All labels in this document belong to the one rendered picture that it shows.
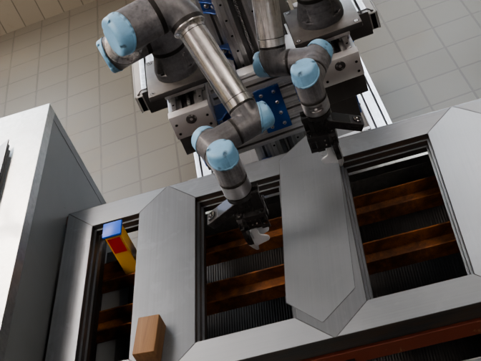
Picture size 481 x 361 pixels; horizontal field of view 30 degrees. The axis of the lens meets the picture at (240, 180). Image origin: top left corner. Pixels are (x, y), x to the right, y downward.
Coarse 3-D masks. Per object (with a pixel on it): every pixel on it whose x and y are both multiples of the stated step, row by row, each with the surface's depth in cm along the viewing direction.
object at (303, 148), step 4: (296, 144) 273; (300, 144) 273; (304, 144) 272; (292, 148) 272; (296, 148) 272; (300, 148) 271; (304, 148) 270; (308, 148) 270; (288, 152) 272; (292, 152) 271; (296, 152) 270; (300, 152) 270; (304, 152) 269; (308, 152) 268; (284, 156) 271; (288, 156) 270; (292, 156) 269; (296, 156) 269
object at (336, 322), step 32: (352, 160) 262; (384, 160) 262; (128, 224) 275; (352, 224) 243; (96, 256) 270; (352, 256) 231; (96, 288) 261; (416, 320) 211; (448, 320) 212; (288, 352) 217; (320, 352) 217
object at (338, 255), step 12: (312, 252) 237; (324, 252) 236; (336, 252) 234; (348, 252) 233; (288, 264) 237; (300, 264) 235; (312, 264) 234; (324, 264) 232; (336, 264) 231; (288, 276) 233
